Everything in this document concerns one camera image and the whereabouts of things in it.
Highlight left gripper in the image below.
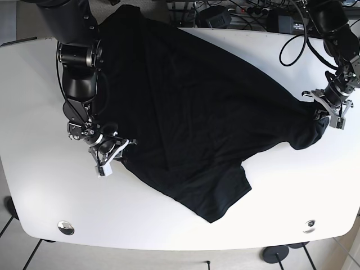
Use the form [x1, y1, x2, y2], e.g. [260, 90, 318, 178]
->
[301, 89, 354, 120]

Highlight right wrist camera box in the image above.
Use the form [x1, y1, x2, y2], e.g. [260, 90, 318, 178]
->
[95, 164, 113, 178]

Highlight black round stand base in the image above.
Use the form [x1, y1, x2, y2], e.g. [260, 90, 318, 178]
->
[262, 245, 289, 264]

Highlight tangled black cables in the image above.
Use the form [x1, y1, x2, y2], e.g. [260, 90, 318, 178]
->
[165, 0, 310, 34]

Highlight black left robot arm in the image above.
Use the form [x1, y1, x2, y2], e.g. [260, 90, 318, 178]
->
[291, 1, 359, 129]

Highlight right silver table grommet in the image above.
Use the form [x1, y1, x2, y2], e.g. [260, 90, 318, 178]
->
[301, 219, 317, 234]

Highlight black T-shirt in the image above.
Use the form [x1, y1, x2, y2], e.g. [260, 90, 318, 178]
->
[99, 5, 329, 223]

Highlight left silver table grommet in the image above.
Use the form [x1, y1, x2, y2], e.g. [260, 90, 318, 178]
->
[57, 220, 75, 236]

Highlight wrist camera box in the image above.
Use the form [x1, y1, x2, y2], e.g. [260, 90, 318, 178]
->
[95, 164, 113, 178]
[330, 115, 346, 130]

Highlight black power adapter box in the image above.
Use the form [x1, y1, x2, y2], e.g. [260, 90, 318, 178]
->
[195, 6, 232, 29]

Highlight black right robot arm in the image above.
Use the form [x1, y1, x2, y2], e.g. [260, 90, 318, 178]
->
[32, 1, 137, 176]

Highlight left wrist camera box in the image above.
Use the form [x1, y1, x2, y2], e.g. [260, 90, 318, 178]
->
[330, 115, 346, 130]

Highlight silver table grommet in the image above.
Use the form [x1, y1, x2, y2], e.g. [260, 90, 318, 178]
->
[301, 219, 317, 234]
[57, 220, 75, 236]

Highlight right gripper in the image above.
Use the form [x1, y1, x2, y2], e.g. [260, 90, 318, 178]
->
[88, 137, 138, 169]

